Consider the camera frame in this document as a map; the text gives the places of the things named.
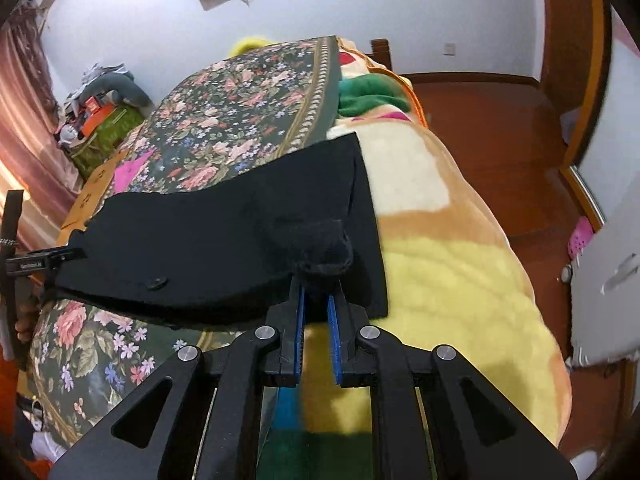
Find black pants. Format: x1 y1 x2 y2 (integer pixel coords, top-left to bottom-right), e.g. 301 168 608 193
52 133 388 326

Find person left hand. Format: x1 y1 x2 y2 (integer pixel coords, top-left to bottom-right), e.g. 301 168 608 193
14 296 40 344

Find bamboo lap desk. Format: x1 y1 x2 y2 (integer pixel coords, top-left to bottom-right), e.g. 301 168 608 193
55 150 128 246

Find pink striped curtain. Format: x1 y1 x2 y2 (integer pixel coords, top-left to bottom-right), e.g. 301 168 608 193
1 2 84 250

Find yellow fleece blanket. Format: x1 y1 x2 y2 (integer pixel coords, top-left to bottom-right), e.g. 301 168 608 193
259 49 574 480

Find pink folded cloth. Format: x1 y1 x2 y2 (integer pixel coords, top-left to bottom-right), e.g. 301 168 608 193
113 148 155 194

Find orange box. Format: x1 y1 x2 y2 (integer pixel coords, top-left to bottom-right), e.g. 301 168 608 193
80 103 115 136

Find green fabric storage bin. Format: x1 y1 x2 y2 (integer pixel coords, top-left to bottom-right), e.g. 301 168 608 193
66 105 143 180

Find pink slipper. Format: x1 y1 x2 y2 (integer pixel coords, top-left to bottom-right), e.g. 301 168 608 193
567 216 594 259

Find floral green bedspread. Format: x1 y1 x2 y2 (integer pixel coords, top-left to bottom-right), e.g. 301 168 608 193
30 36 341 446

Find yellow foam headboard arch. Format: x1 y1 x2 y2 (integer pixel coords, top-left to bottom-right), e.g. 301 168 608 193
228 36 272 58

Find wooden wardrobe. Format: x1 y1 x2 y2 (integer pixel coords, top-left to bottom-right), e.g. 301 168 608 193
540 0 639 229

